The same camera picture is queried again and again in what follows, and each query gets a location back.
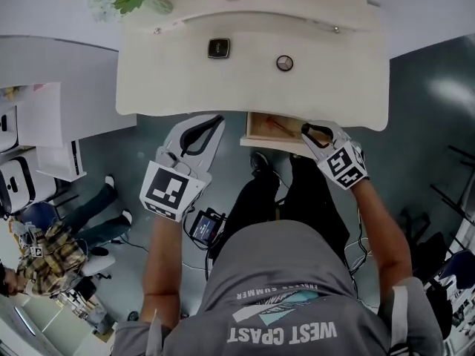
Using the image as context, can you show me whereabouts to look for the person's left forearm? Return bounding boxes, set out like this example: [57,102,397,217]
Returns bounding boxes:
[142,211,185,328]

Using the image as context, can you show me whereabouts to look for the white desk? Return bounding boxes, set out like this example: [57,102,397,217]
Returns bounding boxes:
[16,82,88,181]

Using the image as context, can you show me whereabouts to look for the square black compact case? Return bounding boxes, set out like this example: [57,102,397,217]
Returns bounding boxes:
[206,37,231,59]

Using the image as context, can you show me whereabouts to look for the black device with screen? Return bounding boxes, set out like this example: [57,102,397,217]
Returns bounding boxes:
[186,208,227,251]

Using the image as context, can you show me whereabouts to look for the glass vase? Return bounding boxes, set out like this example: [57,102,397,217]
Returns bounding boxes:
[146,0,174,15]

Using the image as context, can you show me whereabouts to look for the white box with black panel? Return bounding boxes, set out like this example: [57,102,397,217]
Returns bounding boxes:
[0,105,19,154]
[0,157,36,214]

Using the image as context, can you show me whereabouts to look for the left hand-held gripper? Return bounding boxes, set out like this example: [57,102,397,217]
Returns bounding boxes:
[139,113,227,223]

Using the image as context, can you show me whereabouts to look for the wooden drawer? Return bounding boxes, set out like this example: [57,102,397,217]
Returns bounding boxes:
[240,111,335,159]

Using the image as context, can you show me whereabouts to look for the person's black trousers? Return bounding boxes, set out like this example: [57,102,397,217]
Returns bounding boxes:
[222,154,352,274]

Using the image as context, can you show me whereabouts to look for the small round black jar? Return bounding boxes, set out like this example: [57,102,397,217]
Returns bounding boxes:
[275,54,295,73]

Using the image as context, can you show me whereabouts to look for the person's grey printed t-shirt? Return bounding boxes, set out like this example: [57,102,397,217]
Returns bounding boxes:
[111,219,446,356]

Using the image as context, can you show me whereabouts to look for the cream vanity dressing table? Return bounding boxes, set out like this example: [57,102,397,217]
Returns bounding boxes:
[115,0,390,133]

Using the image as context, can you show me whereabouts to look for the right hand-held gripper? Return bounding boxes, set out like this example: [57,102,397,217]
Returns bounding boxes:
[300,121,371,191]

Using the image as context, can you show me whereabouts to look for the person's right forearm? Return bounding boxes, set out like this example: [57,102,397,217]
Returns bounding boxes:
[352,179,413,285]

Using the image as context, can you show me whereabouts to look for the white shoulder strap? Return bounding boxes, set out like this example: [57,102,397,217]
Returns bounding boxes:
[147,308,165,356]
[388,286,410,356]

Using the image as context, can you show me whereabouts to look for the person's black shoe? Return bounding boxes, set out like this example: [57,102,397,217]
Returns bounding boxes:
[250,151,271,178]

